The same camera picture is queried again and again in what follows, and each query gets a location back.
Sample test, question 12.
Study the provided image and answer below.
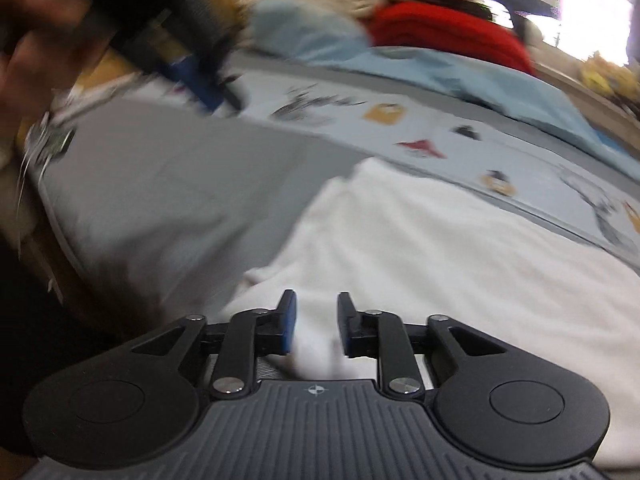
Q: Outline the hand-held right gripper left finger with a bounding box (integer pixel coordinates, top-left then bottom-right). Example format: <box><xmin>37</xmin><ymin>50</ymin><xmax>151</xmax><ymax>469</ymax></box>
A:
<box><xmin>132</xmin><ymin>289</ymin><xmax>300</xmax><ymax>401</ymax></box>

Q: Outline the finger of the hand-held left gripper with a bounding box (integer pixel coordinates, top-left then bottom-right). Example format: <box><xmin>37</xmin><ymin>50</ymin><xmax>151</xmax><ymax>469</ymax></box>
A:
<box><xmin>160</xmin><ymin>25</ymin><xmax>247</xmax><ymax>114</ymax></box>

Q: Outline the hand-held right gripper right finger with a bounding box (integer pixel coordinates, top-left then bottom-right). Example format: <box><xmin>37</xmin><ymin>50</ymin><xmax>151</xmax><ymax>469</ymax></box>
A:
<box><xmin>337</xmin><ymin>291</ymin><xmax>506</xmax><ymax>401</ymax></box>

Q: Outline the white long-sleeved garment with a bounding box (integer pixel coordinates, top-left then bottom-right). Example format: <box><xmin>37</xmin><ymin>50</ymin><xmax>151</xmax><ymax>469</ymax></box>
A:
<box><xmin>220</xmin><ymin>157</ymin><xmax>640</xmax><ymax>472</ymax></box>

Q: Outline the person's left hand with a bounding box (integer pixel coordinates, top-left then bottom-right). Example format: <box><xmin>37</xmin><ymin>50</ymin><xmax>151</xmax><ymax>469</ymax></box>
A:
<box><xmin>0</xmin><ymin>0</ymin><xmax>108</xmax><ymax>137</ymax></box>

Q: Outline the red folded blanket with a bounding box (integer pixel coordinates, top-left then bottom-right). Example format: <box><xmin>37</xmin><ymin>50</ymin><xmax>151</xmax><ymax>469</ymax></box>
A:
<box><xmin>369</xmin><ymin>2</ymin><xmax>537</xmax><ymax>77</ymax></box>

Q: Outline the light blue sheet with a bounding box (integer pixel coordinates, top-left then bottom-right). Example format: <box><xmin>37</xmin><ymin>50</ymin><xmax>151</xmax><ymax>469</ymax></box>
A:
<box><xmin>249</xmin><ymin>0</ymin><xmax>640</xmax><ymax>182</ymax></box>

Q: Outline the yellow duck plush toy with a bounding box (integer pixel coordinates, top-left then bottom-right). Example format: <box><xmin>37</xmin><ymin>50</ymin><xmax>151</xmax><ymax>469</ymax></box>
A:
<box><xmin>579</xmin><ymin>51</ymin><xmax>640</xmax><ymax>97</ymax></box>

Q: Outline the window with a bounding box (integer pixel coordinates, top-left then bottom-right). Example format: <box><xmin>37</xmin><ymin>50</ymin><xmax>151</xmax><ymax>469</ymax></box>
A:
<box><xmin>500</xmin><ymin>0</ymin><xmax>640</xmax><ymax>67</ymax></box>

